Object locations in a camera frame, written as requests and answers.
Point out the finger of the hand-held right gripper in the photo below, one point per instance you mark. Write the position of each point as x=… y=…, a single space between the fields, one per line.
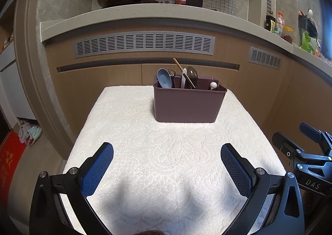
x=311 y=130
x=285 y=144

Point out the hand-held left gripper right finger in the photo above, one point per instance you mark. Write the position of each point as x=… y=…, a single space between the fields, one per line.
x=237 y=170

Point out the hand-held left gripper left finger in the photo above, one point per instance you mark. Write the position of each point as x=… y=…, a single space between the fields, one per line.
x=98 y=167

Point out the purple plastic utensil holder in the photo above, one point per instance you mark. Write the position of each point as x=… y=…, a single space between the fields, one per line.
x=189 y=105

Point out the white plastic spoon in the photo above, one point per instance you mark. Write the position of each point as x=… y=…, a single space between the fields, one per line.
x=184 y=78

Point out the blue rice spoon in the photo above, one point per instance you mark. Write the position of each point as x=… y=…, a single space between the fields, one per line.
x=164 y=78

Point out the wooden chopstick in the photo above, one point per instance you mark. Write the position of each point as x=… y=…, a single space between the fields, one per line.
x=177 y=64

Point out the white lace tablecloth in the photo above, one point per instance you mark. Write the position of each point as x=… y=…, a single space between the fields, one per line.
x=155 y=167

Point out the pile of slippers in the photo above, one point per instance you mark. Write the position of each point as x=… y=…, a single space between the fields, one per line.
x=29 y=132

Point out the short grey vent grille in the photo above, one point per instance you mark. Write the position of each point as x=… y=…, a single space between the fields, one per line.
x=264 y=57

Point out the green packet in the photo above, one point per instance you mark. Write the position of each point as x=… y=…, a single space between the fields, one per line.
x=308 y=42

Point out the red floor mat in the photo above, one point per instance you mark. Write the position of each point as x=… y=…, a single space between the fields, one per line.
x=10 y=162

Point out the wooden kitchen cabinet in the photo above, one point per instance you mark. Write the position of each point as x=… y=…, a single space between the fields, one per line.
x=103 y=76

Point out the yellow-lidded red jar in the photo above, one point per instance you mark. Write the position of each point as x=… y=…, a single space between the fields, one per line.
x=288 y=34

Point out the orange-capped clear bottle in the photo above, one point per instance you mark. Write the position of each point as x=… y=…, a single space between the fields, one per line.
x=279 y=24

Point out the dark labelled bottle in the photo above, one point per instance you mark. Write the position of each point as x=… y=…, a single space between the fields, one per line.
x=270 y=22

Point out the white round ornament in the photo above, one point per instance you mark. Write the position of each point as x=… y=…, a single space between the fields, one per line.
x=310 y=12

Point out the long grey vent grille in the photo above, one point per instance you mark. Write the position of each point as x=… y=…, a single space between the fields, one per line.
x=144 y=44

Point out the white shelf unit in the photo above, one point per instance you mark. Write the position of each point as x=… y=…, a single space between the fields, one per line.
x=10 y=69

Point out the white pillar vent panel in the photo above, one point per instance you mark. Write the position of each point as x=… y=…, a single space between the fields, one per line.
x=268 y=1

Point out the beige kitchen countertop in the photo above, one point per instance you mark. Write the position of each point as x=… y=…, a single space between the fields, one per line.
x=142 y=15

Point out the small red lidded jar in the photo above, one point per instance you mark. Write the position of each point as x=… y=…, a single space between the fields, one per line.
x=179 y=0

